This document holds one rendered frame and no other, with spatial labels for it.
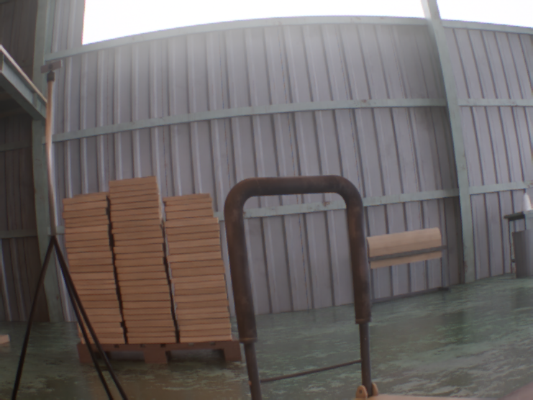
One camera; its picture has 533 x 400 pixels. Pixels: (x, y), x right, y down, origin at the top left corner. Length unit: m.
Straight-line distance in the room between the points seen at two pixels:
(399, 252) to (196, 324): 4.21
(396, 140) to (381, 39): 1.41
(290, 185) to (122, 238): 2.92
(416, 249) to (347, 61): 2.60
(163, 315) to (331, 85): 5.38
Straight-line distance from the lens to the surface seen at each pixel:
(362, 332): 1.76
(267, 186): 1.62
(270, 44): 9.33
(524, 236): 8.27
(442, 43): 9.38
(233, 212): 1.58
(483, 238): 9.60
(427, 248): 8.36
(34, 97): 8.42
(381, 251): 8.26
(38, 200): 8.87
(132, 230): 4.50
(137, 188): 4.51
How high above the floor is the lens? 0.58
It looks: 5 degrees up
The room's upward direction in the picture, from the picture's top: 6 degrees counter-clockwise
